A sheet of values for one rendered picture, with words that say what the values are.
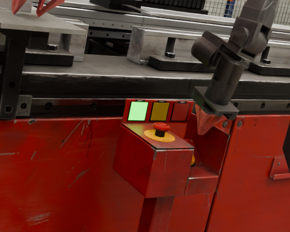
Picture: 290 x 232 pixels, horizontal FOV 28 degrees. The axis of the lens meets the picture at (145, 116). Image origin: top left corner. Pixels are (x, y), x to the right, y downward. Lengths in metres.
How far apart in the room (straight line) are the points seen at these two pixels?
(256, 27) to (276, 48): 0.71
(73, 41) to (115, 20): 0.39
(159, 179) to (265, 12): 0.42
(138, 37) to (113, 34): 0.26
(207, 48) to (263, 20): 0.14
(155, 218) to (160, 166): 0.18
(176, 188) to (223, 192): 0.51
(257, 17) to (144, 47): 0.43
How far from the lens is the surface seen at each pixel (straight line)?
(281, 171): 1.97
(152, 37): 1.58
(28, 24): 1.11
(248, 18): 1.25
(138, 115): 1.37
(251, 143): 1.80
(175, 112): 1.42
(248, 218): 1.96
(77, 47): 1.45
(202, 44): 1.30
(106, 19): 1.80
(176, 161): 1.28
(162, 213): 1.40
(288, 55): 2.00
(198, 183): 1.35
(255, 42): 1.24
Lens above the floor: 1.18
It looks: 16 degrees down
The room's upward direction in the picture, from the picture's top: 12 degrees clockwise
